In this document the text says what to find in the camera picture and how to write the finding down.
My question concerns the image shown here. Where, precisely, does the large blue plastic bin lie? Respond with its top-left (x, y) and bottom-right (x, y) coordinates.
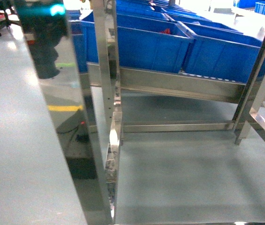
top-left (79, 11), bottom-right (195, 74)

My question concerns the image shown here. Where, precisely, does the black office chair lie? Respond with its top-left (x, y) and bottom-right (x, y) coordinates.
top-left (0, 0), bottom-right (21, 37)

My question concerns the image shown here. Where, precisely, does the stainless steel rack frame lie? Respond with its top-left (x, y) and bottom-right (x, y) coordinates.
top-left (15, 0), bottom-right (265, 225)

